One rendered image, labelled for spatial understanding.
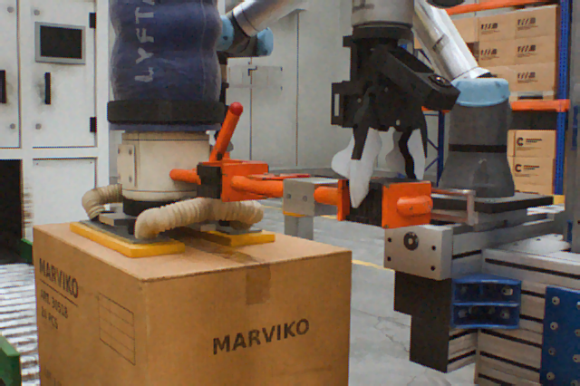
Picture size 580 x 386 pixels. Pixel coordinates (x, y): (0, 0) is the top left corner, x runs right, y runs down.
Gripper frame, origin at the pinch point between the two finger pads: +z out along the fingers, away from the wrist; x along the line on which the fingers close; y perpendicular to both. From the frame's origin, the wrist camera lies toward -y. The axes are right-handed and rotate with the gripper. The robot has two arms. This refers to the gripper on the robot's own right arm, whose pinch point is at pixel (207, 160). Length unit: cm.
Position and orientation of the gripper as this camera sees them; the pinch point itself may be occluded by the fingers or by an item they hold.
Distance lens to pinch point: 163.5
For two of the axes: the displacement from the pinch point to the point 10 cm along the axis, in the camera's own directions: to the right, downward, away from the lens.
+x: 8.0, -0.5, 6.0
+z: -0.1, 10.0, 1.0
